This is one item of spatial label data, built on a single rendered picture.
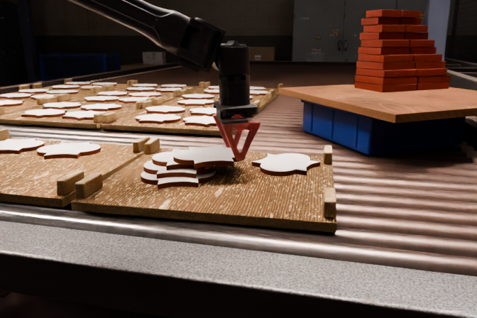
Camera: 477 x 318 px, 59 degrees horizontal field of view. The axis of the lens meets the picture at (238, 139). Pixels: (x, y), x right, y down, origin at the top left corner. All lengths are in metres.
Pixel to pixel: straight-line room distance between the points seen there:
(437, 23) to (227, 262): 2.04
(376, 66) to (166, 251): 0.87
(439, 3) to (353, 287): 2.04
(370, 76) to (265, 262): 0.85
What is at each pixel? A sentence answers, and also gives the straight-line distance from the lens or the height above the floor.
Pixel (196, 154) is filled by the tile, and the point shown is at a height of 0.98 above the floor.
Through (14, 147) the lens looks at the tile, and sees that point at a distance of 1.07.
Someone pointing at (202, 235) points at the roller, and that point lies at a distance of 0.60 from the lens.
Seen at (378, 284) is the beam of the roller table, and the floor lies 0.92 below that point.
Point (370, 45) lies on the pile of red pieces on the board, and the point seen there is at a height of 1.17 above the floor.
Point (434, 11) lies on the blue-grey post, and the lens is 2.42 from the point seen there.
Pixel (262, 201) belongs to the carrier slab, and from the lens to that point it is 0.67.
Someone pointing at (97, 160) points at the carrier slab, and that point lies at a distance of 0.93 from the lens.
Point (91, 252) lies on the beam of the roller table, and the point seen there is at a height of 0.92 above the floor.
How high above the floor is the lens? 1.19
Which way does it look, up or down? 13 degrees down
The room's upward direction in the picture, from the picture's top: straight up
